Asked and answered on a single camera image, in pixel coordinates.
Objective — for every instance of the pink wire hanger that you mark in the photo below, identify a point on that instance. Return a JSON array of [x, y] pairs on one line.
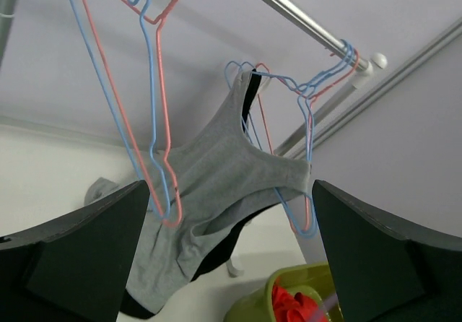
[[171, 213]]

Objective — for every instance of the light blue wire hanger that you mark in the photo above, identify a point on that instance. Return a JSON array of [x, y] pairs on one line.
[[138, 80]]

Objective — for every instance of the blue hanger with grey top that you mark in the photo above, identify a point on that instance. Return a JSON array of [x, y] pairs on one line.
[[307, 138]]

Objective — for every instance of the pink hanger far right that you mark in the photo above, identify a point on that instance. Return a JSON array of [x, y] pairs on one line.
[[314, 94]]

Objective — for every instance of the black tank top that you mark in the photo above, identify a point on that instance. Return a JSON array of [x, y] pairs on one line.
[[223, 250]]

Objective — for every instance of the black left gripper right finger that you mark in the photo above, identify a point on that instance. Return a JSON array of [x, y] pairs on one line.
[[384, 267]]

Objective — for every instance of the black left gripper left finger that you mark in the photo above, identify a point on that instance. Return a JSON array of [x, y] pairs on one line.
[[74, 267]]

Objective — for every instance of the olive green plastic basin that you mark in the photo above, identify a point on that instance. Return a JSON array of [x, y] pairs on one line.
[[313, 280]]

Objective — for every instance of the red tank top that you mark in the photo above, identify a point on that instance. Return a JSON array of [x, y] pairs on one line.
[[291, 308]]

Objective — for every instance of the grey tank top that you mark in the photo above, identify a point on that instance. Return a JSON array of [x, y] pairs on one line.
[[222, 179]]

